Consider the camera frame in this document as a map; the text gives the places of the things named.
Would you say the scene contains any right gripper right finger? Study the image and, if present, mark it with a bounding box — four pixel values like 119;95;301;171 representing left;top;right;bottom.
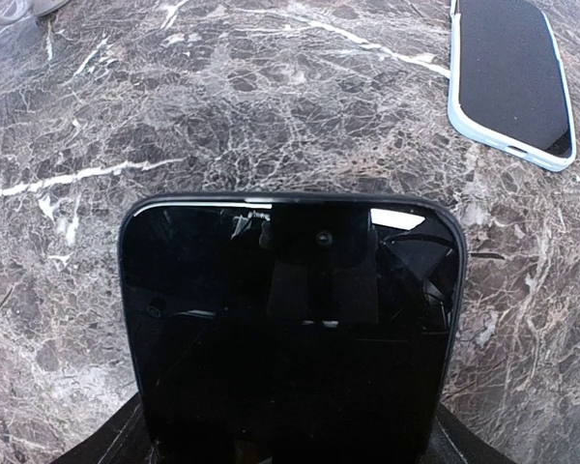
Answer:
422;403;514;464

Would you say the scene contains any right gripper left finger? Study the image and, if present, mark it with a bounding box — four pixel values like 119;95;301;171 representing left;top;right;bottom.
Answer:
51;393;159;464

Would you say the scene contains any black phone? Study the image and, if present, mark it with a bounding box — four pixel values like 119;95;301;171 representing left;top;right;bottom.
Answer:
118;192;467;463

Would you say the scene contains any light blue phone case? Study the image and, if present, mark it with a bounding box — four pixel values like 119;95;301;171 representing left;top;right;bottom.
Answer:
448;0;576;172

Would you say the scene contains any purple phone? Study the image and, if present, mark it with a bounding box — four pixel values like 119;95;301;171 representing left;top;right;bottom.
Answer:
455;1;573;160

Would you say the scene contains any floral white mug yellow inside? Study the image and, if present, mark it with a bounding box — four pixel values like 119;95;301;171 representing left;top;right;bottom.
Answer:
0;0;69;26

